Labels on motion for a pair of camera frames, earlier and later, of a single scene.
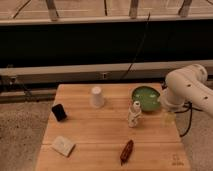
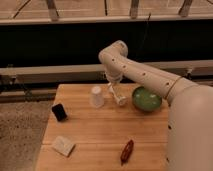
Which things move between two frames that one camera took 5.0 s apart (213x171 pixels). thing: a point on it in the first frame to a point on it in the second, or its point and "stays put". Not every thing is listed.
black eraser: x=59 y=112 stays put
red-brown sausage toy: x=125 y=154 stays put
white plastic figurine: x=134 y=113 to x=119 y=99
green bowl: x=148 y=97 stays put
